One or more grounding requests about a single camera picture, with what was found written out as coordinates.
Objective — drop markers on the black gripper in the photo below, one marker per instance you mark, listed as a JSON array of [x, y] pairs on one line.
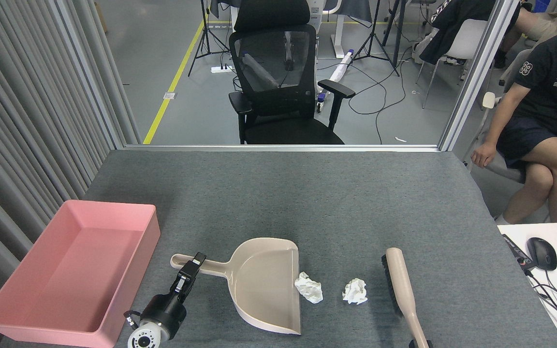
[[165, 314]]

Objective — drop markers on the beige hand brush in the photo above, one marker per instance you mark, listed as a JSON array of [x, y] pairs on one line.
[[399, 280]]

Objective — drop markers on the beige plastic dustpan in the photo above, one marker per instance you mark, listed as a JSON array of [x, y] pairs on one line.
[[264, 285]]

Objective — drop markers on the white paper ball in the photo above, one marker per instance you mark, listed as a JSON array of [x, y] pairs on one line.
[[355, 291], [309, 288]]

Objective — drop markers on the person's right forearm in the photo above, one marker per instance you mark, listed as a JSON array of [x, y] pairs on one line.
[[501, 121]]

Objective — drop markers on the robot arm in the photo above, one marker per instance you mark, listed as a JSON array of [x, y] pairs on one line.
[[145, 338]]

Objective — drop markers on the pink plastic bin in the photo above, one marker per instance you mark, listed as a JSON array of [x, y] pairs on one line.
[[80, 251]]

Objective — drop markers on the person's right hand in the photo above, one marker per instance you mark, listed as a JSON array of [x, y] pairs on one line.
[[484, 155]]

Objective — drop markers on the black flat device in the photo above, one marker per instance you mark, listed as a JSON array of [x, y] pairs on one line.
[[518, 251]]

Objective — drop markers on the black computer mouse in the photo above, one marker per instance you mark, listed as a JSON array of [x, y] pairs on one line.
[[542, 253]]

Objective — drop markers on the silver floor outlet plate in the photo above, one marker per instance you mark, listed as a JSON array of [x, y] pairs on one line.
[[169, 95]]

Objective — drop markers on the grey upholstered chair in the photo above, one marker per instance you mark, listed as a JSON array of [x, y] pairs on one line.
[[501, 172]]

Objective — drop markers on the black mesh office chair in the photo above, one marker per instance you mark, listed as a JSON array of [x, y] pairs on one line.
[[278, 111]]

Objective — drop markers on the white power strip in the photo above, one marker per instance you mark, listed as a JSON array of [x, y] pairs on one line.
[[221, 69]]

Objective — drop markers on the black tripod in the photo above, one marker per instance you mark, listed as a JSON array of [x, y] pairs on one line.
[[206, 29], [374, 38]]

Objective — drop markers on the grey pleated curtain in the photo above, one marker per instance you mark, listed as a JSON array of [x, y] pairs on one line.
[[7, 96]]

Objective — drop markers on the white blue floor device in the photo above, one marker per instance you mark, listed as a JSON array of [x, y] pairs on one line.
[[341, 67]]

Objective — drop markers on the white stand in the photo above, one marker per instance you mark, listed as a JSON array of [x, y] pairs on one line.
[[339, 34]]

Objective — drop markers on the white chair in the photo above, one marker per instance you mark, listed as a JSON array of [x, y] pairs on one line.
[[472, 38]]

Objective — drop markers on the black jacket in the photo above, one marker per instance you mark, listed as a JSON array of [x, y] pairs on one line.
[[447, 29]]

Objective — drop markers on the seated person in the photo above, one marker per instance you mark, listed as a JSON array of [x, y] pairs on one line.
[[544, 24]]

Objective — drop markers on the silver frame rail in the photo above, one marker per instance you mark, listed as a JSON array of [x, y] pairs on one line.
[[283, 147]]

